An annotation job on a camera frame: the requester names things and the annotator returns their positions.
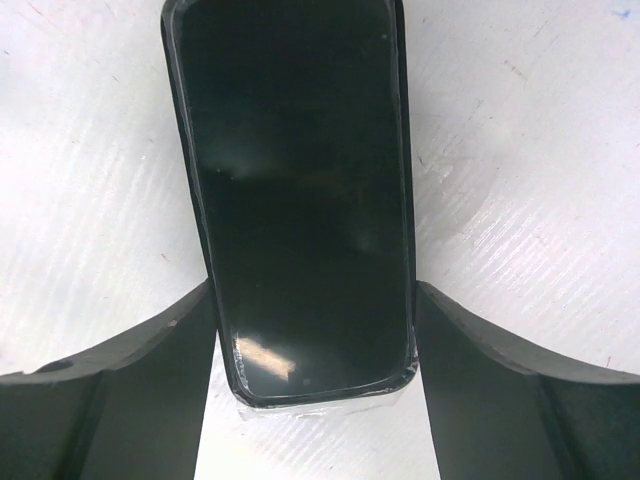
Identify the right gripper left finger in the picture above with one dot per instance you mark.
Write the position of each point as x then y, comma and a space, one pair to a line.
130, 407

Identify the black phone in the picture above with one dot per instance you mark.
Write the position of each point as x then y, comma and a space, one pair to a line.
294, 124

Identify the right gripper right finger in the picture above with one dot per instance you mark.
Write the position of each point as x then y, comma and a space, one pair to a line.
502, 407

